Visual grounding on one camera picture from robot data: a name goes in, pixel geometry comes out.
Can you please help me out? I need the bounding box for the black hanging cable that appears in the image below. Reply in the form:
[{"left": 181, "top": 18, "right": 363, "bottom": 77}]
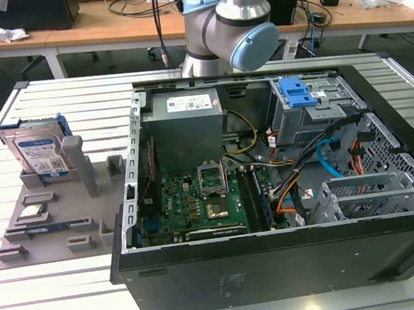
[{"left": 151, "top": 0, "right": 171, "bottom": 69}]

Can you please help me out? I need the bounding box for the black graphics card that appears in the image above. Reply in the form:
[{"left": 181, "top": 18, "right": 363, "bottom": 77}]
[{"left": 184, "top": 224, "right": 248, "bottom": 242}]

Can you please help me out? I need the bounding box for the black sleeved cable bundle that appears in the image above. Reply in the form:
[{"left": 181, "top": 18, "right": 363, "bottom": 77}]
[{"left": 284, "top": 112, "right": 374, "bottom": 228}]

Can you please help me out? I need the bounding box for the silver CPU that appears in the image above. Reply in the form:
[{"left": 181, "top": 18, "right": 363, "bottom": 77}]
[{"left": 15, "top": 203, "right": 49, "bottom": 222}]

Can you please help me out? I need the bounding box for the red orange wire bundle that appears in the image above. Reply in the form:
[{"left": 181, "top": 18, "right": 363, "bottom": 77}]
[{"left": 267, "top": 142, "right": 296, "bottom": 167}]

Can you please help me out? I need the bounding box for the installed RAM stick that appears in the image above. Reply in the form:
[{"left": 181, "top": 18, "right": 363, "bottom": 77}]
[{"left": 248, "top": 165, "right": 277, "bottom": 231}]

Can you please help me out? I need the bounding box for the CPU socket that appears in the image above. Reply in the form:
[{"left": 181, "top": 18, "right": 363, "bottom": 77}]
[{"left": 202, "top": 195, "right": 232, "bottom": 224}]

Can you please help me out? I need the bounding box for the black RAM slot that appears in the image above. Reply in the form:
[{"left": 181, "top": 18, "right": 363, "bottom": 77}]
[
  {"left": 235, "top": 168, "right": 259, "bottom": 233},
  {"left": 241, "top": 166, "right": 269, "bottom": 233}
]

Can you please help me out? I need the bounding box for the metal socket cover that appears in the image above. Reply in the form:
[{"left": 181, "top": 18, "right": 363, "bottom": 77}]
[{"left": 196, "top": 161, "right": 231, "bottom": 200}]

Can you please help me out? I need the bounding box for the grey metal drive cage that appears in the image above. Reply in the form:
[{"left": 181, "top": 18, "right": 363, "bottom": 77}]
[{"left": 264, "top": 69, "right": 371, "bottom": 150}]

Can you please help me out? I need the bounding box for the red black twisted wire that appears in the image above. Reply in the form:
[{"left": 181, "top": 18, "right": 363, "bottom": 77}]
[{"left": 135, "top": 137, "right": 160, "bottom": 202}]

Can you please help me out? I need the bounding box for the black speaker box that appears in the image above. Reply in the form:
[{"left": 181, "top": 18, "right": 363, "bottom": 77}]
[{"left": 264, "top": 0, "right": 304, "bottom": 28}]

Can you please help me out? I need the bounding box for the blue plastic carrier latch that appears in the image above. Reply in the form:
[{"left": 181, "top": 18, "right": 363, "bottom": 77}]
[{"left": 278, "top": 74, "right": 320, "bottom": 110}]

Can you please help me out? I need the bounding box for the blue RAM stick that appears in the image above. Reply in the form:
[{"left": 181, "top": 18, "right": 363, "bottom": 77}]
[{"left": 25, "top": 221, "right": 72, "bottom": 236}]

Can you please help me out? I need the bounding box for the yellow wire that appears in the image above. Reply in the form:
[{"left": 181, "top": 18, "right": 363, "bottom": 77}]
[{"left": 220, "top": 106, "right": 262, "bottom": 158}]

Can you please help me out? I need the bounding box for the grey parts rack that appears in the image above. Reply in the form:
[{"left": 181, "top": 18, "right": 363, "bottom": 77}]
[{"left": 0, "top": 130, "right": 137, "bottom": 271}]

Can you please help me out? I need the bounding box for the blue wire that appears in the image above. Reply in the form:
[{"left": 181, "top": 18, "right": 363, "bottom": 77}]
[{"left": 315, "top": 136, "right": 345, "bottom": 180}]

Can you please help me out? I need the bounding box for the grey metal disk bay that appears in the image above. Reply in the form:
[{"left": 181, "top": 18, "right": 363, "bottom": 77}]
[{"left": 304, "top": 169, "right": 414, "bottom": 227}]

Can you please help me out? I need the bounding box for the crumpled white paper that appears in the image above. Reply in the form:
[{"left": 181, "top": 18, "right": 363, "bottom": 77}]
[{"left": 0, "top": 19, "right": 31, "bottom": 44}]

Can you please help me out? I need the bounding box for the hard disk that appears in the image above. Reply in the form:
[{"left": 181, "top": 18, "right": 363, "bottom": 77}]
[{"left": 0, "top": 111, "right": 77, "bottom": 189}]

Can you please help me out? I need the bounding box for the green motherboard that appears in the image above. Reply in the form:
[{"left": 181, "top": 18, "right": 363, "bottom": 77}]
[{"left": 135, "top": 164, "right": 285, "bottom": 245}]

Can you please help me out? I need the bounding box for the black computer tower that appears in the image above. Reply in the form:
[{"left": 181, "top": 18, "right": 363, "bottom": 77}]
[{"left": 0, "top": 0, "right": 82, "bottom": 36}]

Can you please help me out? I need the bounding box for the black open PC case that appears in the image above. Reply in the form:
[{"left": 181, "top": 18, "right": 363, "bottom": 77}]
[{"left": 91, "top": 55, "right": 414, "bottom": 310}]

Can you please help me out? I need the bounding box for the metal locking lever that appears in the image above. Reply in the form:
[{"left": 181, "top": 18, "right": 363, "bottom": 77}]
[{"left": 221, "top": 157, "right": 234, "bottom": 194}]

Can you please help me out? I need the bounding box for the grey power supply unit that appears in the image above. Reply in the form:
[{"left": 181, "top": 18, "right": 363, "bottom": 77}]
[{"left": 138, "top": 87, "right": 230, "bottom": 180}]

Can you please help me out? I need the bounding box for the black case fan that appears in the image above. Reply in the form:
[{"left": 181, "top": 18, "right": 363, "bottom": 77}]
[{"left": 131, "top": 136, "right": 161, "bottom": 210}]

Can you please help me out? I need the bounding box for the wooden desk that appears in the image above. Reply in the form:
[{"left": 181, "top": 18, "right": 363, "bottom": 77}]
[{"left": 0, "top": 0, "right": 414, "bottom": 86}]

